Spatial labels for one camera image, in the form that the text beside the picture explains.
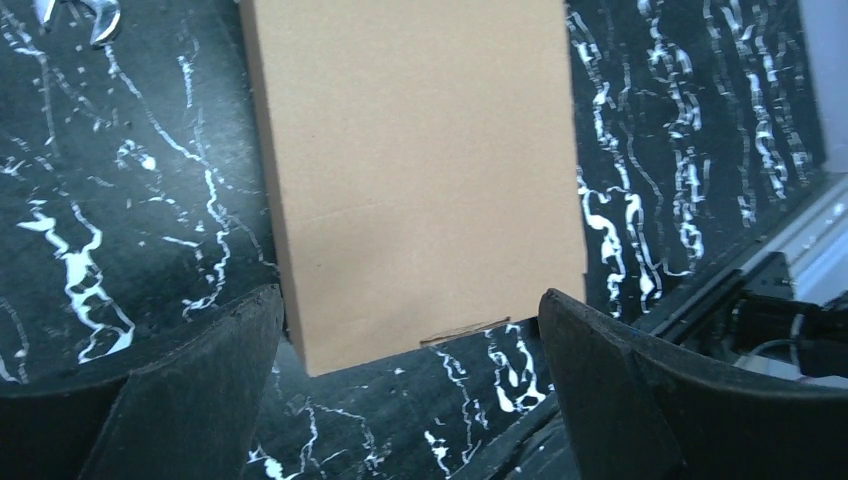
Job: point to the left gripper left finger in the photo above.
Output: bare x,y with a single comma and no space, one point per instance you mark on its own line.
181,406

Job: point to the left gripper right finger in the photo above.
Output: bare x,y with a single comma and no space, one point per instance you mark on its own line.
638,407

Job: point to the brown cardboard box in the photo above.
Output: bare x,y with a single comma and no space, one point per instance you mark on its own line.
420,160

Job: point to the silver wrench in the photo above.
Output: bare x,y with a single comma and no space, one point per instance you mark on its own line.
103,16

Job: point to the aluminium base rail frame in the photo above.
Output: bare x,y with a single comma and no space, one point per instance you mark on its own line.
775,302

